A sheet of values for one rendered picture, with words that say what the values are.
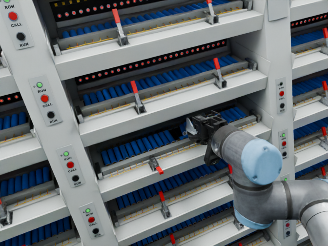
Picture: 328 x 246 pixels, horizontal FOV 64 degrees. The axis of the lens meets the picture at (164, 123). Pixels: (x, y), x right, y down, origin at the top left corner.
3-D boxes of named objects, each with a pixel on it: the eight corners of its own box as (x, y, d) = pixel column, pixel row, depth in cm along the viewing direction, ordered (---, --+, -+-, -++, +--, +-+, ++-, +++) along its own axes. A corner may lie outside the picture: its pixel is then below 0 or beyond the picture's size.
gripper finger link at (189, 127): (184, 112, 89) (200, 118, 81) (187, 129, 91) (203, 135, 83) (176, 115, 88) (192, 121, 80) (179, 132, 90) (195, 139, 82)
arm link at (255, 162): (250, 194, 56) (249, 152, 53) (219, 170, 67) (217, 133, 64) (286, 181, 59) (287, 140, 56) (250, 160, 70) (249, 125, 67)
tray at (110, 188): (269, 139, 94) (274, 118, 88) (103, 202, 79) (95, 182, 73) (236, 110, 109) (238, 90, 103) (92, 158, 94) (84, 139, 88)
